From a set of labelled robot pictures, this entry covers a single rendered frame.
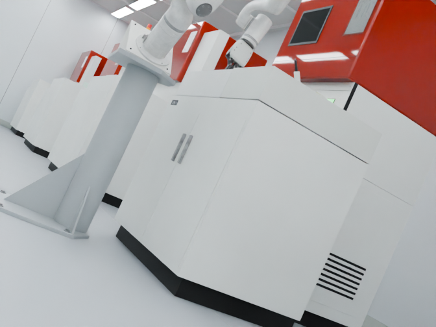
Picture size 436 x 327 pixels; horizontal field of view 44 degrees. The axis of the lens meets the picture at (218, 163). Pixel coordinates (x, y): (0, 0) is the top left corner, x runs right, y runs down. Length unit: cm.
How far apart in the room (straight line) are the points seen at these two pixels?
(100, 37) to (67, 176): 816
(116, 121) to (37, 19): 804
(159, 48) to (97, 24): 812
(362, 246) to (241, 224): 101
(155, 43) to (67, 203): 82
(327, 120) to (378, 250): 102
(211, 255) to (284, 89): 70
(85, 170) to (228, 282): 81
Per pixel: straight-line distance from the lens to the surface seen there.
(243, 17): 262
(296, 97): 218
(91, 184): 246
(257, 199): 214
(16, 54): 1033
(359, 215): 291
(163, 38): 247
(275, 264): 226
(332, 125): 229
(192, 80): 280
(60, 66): 1041
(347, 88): 281
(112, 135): 245
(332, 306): 297
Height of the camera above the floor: 40
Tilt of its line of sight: 4 degrees up
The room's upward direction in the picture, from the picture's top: 25 degrees clockwise
